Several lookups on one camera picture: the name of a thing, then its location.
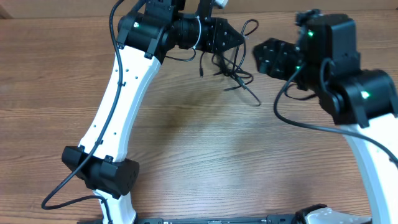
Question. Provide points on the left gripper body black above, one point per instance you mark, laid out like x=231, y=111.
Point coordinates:
x=211, y=34

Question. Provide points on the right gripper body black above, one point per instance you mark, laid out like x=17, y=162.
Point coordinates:
x=280, y=63

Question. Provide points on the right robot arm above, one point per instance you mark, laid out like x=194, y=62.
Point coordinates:
x=362, y=103

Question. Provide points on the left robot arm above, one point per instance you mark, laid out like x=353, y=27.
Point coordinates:
x=142, y=39

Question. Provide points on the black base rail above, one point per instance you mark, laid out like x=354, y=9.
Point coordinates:
x=217, y=221

